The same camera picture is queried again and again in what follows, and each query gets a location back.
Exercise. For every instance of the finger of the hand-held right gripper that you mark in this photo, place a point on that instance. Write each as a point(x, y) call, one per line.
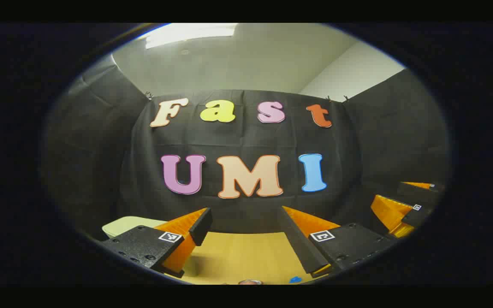
point(415, 216)
point(422, 194)

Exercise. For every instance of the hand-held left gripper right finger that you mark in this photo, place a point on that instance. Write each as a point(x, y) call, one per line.
point(298, 244)

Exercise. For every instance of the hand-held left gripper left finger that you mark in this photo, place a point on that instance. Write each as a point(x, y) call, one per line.
point(201, 226)

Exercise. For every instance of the blue paper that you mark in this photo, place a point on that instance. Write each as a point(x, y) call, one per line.
point(295, 280)

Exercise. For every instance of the red pop can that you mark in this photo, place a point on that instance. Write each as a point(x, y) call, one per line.
point(250, 282)

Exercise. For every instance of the green desktop garbage bin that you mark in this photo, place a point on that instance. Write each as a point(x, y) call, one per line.
point(126, 224)

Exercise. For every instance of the wooden desktop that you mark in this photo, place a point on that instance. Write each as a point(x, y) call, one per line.
point(238, 256)

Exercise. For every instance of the black backdrop cloth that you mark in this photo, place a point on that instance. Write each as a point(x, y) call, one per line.
point(246, 141)

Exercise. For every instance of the ceiling light panel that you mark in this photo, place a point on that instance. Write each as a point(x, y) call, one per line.
point(186, 34)

